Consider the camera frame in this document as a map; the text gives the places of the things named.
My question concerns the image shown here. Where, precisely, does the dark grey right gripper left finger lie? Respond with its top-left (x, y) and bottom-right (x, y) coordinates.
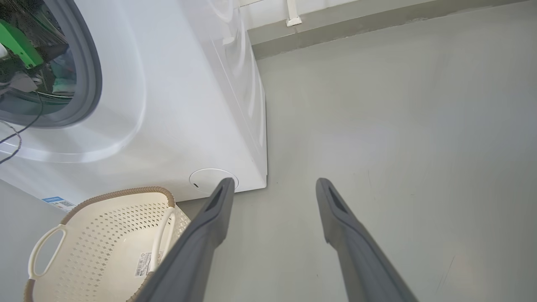
top-left (134, 177), bottom-right (235, 302)

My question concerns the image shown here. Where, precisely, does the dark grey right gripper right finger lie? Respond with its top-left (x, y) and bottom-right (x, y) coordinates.
top-left (315, 177), bottom-right (418, 302)

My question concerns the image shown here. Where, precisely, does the white front-loading washing machine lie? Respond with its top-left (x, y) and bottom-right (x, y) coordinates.
top-left (0, 0), bottom-right (268, 208)

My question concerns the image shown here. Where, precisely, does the blue energy label sticker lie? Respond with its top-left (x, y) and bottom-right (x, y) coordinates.
top-left (41, 196), bottom-right (77, 212)

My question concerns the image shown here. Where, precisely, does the round white filter cover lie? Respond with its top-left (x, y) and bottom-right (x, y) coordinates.
top-left (189, 168), bottom-right (240, 195)

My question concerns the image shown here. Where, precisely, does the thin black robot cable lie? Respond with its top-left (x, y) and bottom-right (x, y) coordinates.
top-left (0, 92), bottom-right (44, 165)

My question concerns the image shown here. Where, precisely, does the cream perforated laundry basket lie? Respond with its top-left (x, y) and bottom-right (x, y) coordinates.
top-left (23, 186), bottom-right (194, 302)

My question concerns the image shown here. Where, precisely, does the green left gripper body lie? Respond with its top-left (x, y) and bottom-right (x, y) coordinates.
top-left (0, 19), bottom-right (45, 70)

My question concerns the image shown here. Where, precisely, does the white basket barcode sticker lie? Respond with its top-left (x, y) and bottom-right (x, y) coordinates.
top-left (134, 250), bottom-right (165, 279)

